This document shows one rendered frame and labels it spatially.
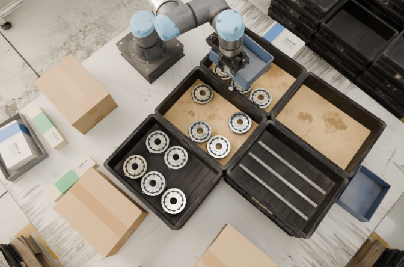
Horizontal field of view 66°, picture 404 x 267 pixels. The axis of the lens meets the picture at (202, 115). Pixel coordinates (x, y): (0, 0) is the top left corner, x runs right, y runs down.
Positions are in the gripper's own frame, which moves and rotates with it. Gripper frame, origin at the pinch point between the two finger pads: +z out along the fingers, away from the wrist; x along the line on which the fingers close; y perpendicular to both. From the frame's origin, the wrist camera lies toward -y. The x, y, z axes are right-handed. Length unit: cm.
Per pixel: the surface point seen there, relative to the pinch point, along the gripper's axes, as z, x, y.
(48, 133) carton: 27, -76, -45
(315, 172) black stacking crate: 30, 1, 52
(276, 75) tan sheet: 32.8, 22.2, 8.8
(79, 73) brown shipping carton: 21, -46, -55
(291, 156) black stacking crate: 30, -2, 40
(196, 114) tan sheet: 27.2, -19.0, -2.2
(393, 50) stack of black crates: 78, 101, 39
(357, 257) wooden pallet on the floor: 109, -2, 114
